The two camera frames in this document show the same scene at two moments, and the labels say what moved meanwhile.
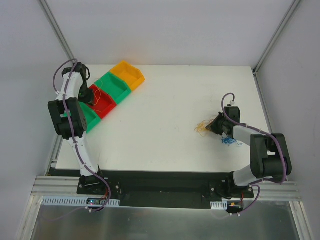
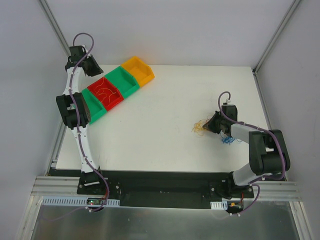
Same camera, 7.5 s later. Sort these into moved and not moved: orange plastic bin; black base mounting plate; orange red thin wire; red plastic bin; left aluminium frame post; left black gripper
Moved: orange red thin wire; left black gripper; orange plastic bin; red plastic bin
Not moved: black base mounting plate; left aluminium frame post
